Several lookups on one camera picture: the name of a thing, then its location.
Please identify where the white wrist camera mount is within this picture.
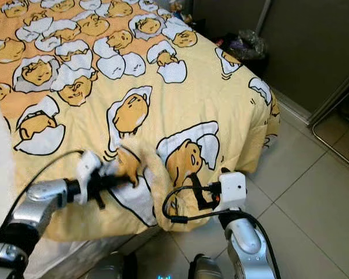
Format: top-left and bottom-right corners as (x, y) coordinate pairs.
(76, 151), (111, 204)
(215, 170), (248, 213)

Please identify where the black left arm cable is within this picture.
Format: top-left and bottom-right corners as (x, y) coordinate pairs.
(0, 150), (86, 279)

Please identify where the yellow cartoon egg quilt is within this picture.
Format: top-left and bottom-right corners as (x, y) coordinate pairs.
(0, 0), (281, 242)

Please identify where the silver right robot leg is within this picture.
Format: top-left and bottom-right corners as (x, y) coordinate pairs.
(189, 254), (225, 279)

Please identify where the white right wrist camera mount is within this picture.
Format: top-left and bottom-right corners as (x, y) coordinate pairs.
(215, 170), (248, 213)

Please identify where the trash bin with plastic bag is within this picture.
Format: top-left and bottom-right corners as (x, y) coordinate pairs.
(218, 29), (268, 62)

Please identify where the metal chair frame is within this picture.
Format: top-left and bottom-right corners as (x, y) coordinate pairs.
(311, 76), (349, 169)

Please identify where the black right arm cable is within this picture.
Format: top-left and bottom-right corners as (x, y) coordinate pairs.
(162, 183), (281, 279)

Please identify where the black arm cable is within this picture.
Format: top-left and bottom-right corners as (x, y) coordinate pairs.
(162, 183), (281, 279)
(0, 150), (86, 279)

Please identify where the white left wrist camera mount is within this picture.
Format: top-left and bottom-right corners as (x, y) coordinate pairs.
(76, 151), (111, 204)

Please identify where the silver left robot leg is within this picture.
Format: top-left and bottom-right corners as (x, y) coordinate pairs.
(84, 251), (132, 279)

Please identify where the silver robot leg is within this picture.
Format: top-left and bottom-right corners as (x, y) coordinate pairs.
(84, 251), (132, 279)
(189, 254), (225, 279)

